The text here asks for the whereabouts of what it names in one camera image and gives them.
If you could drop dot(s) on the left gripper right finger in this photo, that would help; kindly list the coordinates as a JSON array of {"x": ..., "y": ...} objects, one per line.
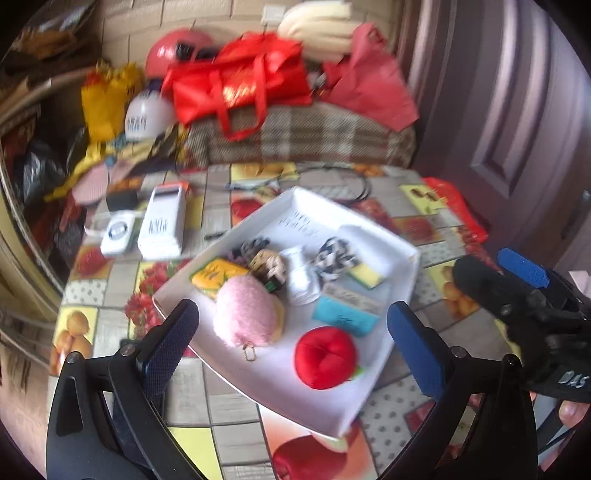
[{"x": 425, "y": 352}]

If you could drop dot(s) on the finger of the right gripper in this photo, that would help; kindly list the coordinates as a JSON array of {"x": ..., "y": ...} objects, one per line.
[
  {"x": 523, "y": 268},
  {"x": 502, "y": 294}
]

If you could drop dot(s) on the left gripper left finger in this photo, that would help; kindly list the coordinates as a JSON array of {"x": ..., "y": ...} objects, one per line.
[{"x": 162, "y": 348}]

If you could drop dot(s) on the yellow tissue pack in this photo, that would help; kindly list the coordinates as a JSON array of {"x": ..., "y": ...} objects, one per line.
[{"x": 214, "y": 274}]

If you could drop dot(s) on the pink fluffy plush keychain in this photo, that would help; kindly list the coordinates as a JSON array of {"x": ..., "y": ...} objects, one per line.
[{"x": 244, "y": 316}]

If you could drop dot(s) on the white foam block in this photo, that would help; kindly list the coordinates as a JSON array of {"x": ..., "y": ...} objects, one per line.
[{"x": 373, "y": 251}]

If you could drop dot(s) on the red plush apple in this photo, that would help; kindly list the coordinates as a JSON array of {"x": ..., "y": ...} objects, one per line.
[{"x": 326, "y": 357}]

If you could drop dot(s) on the light blue tissue pack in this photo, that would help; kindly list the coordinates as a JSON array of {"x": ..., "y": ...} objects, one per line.
[{"x": 354, "y": 320}]

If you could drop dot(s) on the pale yellow round sponge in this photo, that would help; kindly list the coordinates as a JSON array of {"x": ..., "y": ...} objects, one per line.
[{"x": 280, "y": 317}]

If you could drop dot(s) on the black white patterned scrunchie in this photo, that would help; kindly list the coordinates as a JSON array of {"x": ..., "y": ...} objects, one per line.
[{"x": 336, "y": 257}]

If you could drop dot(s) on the beige knotted rope toy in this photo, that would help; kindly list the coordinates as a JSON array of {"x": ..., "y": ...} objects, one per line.
[{"x": 269, "y": 268}]

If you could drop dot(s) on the person's right hand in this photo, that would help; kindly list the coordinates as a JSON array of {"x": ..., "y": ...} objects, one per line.
[{"x": 570, "y": 413}]

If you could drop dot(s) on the red plastic bag by door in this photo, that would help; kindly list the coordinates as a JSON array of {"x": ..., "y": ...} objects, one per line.
[{"x": 457, "y": 204}]

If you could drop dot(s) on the white power bank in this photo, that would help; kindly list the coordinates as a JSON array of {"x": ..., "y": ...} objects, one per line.
[{"x": 161, "y": 232}]

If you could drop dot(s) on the fruit pattern tablecloth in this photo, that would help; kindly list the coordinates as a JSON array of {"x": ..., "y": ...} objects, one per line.
[{"x": 102, "y": 426}]

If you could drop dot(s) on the small black box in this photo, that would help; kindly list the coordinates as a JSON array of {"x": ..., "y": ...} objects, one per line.
[{"x": 122, "y": 200}]

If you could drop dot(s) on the white cardboard box lid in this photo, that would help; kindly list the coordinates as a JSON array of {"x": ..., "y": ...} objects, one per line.
[{"x": 298, "y": 217}]

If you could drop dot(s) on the black plastic bag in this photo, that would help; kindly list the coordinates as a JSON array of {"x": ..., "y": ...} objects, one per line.
[{"x": 43, "y": 171}]

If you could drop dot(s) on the plaid covered bench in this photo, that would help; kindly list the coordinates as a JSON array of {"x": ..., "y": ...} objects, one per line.
[{"x": 318, "y": 133}]

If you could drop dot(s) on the pink red plastic bag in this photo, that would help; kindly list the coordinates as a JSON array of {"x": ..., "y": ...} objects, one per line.
[{"x": 369, "y": 82}]

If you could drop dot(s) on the yellow shopping bag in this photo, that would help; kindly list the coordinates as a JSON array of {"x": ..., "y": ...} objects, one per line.
[{"x": 105, "y": 96}]

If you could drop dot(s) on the red tote bag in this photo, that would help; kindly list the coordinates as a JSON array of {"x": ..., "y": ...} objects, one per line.
[{"x": 239, "y": 85}]

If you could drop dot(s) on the pink red helmet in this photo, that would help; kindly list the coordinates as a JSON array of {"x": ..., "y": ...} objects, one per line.
[{"x": 177, "y": 46}]

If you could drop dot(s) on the cream folded pillow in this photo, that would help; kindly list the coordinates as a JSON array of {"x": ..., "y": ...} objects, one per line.
[{"x": 324, "y": 29}]

